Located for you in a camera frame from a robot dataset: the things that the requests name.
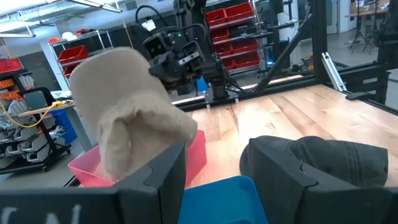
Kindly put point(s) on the tan bucket hat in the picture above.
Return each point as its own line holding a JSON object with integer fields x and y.
{"x": 124, "y": 112}

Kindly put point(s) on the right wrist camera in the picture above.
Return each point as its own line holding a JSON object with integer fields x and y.
{"x": 157, "y": 45}

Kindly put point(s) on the black rack with grey bins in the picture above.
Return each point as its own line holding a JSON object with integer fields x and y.
{"x": 31, "y": 146}

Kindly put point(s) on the blue plastic bin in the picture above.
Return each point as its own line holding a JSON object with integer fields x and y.
{"x": 220, "y": 202}

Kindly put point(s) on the pink translucent plastic bin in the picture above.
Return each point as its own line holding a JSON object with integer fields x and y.
{"x": 84, "y": 169}

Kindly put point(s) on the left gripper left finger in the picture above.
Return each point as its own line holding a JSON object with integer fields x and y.
{"x": 155, "y": 193}

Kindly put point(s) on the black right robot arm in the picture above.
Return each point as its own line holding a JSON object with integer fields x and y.
{"x": 217, "y": 71}

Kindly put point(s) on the black tripod stand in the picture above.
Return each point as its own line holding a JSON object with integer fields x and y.
{"x": 360, "y": 28}

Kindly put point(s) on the plain black cap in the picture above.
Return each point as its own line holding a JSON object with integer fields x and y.
{"x": 342, "y": 161}

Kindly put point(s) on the silver aluminium bracket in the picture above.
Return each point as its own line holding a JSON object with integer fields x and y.
{"x": 334, "y": 73}

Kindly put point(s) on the blue barrel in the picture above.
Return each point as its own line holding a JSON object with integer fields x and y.
{"x": 63, "y": 124}

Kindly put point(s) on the red storage bin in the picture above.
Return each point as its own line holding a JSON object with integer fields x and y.
{"x": 9, "y": 65}
{"x": 244, "y": 46}
{"x": 73, "y": 54}
{"x": 216, "y": 17}
{"x": 239, "y": 11}
{"x": 220, "y": 34}
{"x": 247, "y": 59}

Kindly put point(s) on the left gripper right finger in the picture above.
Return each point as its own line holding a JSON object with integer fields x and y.
{"x": 280, "y": 186}

